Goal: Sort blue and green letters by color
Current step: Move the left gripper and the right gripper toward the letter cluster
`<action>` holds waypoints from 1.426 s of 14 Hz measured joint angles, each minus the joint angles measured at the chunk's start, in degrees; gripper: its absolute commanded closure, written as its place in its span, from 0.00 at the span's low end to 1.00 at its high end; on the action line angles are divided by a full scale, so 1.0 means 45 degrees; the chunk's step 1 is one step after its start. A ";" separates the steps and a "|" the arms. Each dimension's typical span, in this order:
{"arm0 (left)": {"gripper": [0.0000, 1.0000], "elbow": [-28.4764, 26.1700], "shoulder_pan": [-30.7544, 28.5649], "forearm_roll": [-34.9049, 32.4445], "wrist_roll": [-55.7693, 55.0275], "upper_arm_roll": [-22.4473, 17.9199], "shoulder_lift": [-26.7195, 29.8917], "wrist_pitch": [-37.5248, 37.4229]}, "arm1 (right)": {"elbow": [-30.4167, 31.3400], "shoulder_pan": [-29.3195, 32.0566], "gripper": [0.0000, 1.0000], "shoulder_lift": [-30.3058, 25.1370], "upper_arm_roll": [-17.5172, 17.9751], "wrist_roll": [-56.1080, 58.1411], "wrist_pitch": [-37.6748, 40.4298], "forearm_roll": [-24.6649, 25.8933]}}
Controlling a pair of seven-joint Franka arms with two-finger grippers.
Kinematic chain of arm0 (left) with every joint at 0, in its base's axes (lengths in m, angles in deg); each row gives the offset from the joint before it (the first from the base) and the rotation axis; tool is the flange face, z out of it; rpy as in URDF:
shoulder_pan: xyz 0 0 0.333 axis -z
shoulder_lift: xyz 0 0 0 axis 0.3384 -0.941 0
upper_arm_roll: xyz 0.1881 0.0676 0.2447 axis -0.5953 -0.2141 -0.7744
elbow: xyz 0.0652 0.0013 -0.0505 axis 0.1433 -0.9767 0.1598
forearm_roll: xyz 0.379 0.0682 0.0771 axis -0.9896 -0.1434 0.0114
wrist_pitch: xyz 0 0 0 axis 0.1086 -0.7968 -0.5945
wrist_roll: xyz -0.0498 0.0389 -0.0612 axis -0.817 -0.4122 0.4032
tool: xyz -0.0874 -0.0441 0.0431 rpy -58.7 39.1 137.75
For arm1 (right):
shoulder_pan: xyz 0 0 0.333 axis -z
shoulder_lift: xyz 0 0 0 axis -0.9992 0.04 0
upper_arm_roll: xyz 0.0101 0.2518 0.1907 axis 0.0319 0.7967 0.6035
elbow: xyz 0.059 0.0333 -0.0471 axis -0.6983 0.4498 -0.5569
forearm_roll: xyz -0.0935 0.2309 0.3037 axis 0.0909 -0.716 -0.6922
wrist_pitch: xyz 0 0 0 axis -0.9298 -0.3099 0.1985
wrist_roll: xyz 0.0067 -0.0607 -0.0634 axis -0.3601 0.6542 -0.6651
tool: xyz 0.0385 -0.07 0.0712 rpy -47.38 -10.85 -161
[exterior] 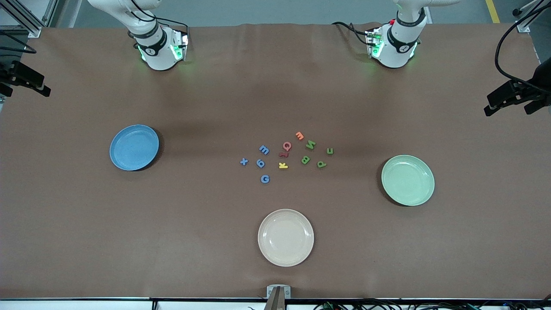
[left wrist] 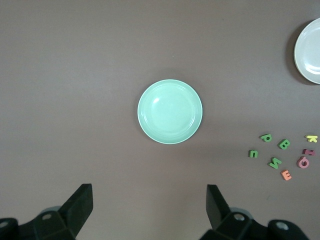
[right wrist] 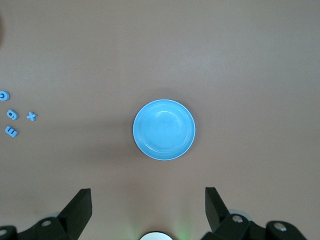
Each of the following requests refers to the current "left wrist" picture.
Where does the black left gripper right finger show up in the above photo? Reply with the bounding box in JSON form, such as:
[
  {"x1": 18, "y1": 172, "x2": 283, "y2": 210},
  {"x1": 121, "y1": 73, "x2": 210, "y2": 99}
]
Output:
[{"x1": 198, "y1": 184, "x2": 311, "y2": 240}]

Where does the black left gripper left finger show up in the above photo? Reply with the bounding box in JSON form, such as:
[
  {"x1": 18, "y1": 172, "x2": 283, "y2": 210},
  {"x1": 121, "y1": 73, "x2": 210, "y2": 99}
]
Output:
[{"x1": 0, "y1": 183, "x2": 94, "y2": 240}]

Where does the green foam letter M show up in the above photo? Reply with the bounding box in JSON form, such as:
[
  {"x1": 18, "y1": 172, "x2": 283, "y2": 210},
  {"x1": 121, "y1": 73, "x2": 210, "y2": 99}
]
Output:
[{"x1": 267, "y1": 157, "x2": 283, "y2": 170}]

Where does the green foam letter B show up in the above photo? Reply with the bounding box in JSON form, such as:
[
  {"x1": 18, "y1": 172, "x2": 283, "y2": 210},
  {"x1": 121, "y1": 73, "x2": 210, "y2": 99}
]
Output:
[{"x1": 276, "y1": 139, "x2": 291, "y2": 150}]

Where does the orange foam letter E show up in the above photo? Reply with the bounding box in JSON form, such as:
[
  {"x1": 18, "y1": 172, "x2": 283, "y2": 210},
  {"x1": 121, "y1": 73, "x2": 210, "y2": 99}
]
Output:
[{"x1": 280, "y1": 169, "x2": 293, "y2": 181}]

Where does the pink foam letter Q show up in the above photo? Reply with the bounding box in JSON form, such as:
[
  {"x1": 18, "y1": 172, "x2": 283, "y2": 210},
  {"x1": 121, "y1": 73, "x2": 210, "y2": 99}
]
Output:
[{"x1": 296, "y1": 156, "x2": 311, "y2": 170}]

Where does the mint green plate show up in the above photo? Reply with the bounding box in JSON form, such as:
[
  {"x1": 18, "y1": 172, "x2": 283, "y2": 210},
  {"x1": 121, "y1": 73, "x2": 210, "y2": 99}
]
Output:
[{"x1": 136, "y1": 79, "x2": 204, "y2": 145}]

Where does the brown table cover mat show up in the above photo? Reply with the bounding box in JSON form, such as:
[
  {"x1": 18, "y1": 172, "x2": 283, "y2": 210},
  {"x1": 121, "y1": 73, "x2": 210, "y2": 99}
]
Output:
[{"x1": 0, "y1": 0, "x2": 320, "y2": 240}]

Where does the beige plate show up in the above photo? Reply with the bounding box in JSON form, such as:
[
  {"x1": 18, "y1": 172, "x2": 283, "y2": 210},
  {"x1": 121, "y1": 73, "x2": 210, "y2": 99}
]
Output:
[{"x1": 293, "y1": 17, "x2": 320, "y2": 85}]

